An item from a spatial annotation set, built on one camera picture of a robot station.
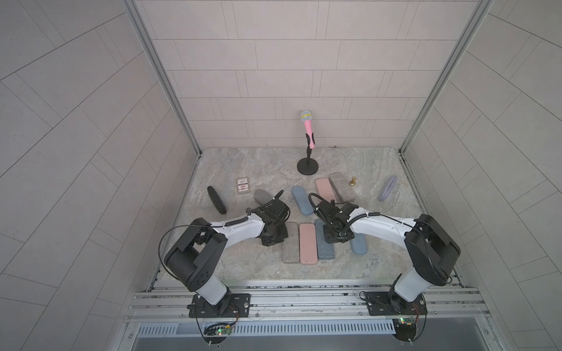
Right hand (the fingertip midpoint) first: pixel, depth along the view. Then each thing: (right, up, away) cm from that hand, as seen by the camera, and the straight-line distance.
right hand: (330, 239), depth 87 cm
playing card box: (-38, +21, +12) cm, 45 cm away
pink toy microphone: (-9, +51, +7) cm, 52 cm away
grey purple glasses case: (+28, +20, +8) cm, 35 cm away
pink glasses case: (-9, 0, -5) cm, 10 cm away
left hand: (-17, 0, +1) cm, 17 cm away
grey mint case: (-3, -2, -7) cm, 8 cm away
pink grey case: (0, +19, +13) cm, 23 cm away
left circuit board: (-38, -20, -22) cm, 48 cm away
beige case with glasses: (-28, +17, +7) cm, 34 cm away
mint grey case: (+8, +18, +9) cm, 22 cm away
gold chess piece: (+14, +22, +15) cm, 30 cm away
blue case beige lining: (+10, 0, -5) cm, 11 cm away
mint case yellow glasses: (-16, -1, -5) cm, 17 cm away
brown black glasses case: (-47, +15, +5) cm, 50 cm away
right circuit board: (+21, -22, -19) cm, 36 cm away
